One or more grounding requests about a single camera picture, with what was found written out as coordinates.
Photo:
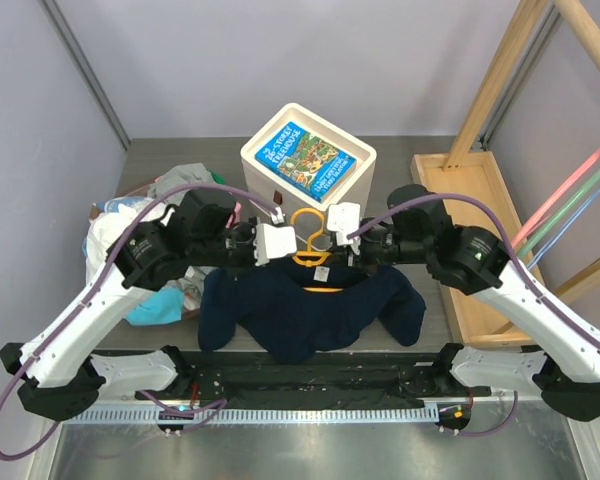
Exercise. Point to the grey cloth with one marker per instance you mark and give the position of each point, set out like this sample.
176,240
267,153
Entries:
180,175

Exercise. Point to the white cloth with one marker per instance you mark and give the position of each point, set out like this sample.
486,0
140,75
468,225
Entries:
111,219

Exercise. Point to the navy blue t shirt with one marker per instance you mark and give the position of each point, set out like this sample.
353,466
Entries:
294,312

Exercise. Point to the white slotted cable duct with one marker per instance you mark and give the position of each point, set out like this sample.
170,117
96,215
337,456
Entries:
146,414

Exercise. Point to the wooden clothes rack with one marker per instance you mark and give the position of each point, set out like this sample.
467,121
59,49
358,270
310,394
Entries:
526,162

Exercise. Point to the light blue cloth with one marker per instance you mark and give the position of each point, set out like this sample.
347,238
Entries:
161,308

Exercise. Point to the white drawer unit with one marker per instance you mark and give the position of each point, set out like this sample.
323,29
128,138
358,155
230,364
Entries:
270,187

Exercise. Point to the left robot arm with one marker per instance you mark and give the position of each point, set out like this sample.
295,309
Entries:
57,374

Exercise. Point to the yellow hanger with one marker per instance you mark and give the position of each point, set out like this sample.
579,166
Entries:
310,257

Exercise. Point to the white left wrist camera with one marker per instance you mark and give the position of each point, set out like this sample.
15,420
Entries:
275,240

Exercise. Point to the blue treehouse paperback book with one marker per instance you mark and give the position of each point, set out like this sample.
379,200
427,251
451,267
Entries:
305,160

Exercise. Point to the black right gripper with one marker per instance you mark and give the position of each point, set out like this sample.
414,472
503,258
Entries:
366,266

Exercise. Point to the green cloth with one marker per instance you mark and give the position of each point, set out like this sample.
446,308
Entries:
217,178

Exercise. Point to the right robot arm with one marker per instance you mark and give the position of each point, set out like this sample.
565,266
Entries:
463,246

